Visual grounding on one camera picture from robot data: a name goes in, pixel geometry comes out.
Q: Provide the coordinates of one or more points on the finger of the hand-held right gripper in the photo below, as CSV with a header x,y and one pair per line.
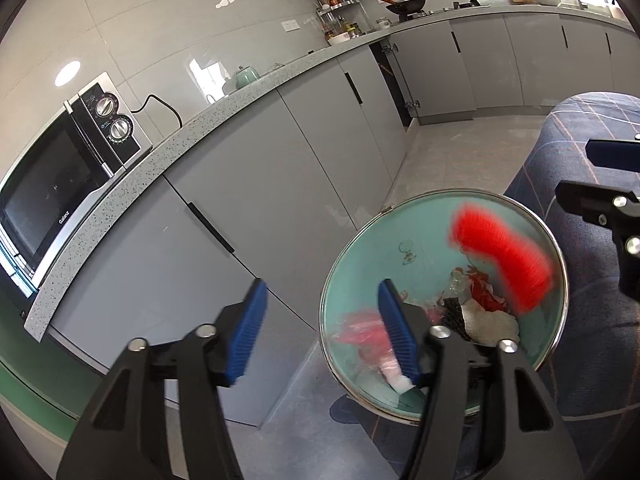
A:
x,y
600,205
612,152

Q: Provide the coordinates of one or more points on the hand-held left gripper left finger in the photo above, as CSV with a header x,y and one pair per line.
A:
x,y
245,330

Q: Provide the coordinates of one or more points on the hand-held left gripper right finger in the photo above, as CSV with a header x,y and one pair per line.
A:
x,y
397,330

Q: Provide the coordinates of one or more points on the teal round trash bin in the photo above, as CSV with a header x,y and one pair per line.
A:
x,y
390,230

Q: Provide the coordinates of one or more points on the pink plastic bag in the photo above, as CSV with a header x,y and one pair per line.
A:
x,y
360,332

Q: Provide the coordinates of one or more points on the white paper wad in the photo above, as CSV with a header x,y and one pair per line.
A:
x,y
400,382

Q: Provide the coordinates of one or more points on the black mesh wrapper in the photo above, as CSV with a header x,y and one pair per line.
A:
x,y
455,317

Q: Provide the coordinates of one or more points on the clear crumpled plastic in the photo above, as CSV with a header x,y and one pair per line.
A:
x,y
456,282

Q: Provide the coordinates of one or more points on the grey crumpled paper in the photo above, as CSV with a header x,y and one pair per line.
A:
x,y
490,325

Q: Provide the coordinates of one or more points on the red white wrapper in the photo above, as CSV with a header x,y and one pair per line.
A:
x,y
485,287

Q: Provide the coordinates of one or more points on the grey kitchen base cabinets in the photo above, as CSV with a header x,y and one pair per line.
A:
x,y
280,160

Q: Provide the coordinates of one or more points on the gas stove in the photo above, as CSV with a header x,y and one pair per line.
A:
x,y
465,6

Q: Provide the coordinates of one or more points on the black silver microwave oven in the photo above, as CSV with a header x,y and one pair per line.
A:
x,y
45,200

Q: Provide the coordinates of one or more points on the pale green kettle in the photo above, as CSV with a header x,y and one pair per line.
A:
x,y
246,79

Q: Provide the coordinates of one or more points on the black wok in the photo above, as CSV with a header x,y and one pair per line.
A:
x,y
407,6

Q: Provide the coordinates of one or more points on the small white pot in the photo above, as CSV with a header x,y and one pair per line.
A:
x,y
383,22

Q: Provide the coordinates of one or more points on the white bowl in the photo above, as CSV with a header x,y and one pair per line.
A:
x,y
339,37

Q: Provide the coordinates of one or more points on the metal spice rack with bottles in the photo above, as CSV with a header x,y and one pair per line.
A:
x,y
340,7

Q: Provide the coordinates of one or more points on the white wall socket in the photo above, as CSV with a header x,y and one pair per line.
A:
x,y
289,25

